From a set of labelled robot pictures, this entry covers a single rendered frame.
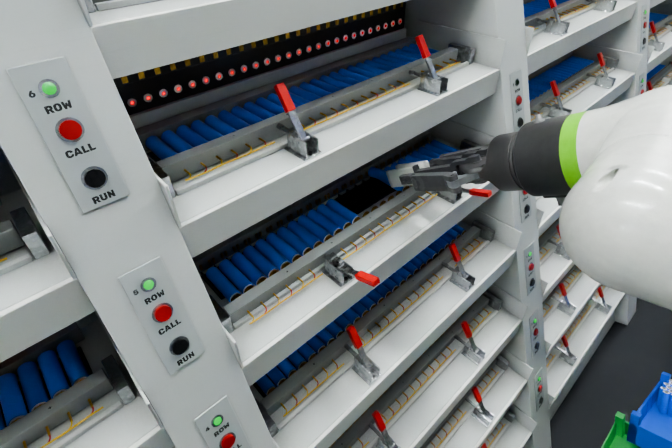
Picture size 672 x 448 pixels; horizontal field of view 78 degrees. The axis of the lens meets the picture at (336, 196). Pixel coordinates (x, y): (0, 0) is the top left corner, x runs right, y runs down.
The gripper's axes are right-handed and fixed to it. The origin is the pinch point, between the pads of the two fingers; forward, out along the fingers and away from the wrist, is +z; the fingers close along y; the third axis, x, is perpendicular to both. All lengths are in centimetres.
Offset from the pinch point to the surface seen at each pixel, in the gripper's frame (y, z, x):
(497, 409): 11, 10, -64
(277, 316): -30.1, 1.1, -6.9
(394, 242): -8.8, -0.7, -7.8
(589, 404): 52, 12, -100
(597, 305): 76, 14, -80
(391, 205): -4.4, 1.8, -3.5
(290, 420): -33.1, 6.6, -24.1
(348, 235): -14.5, 1.9, -3.6
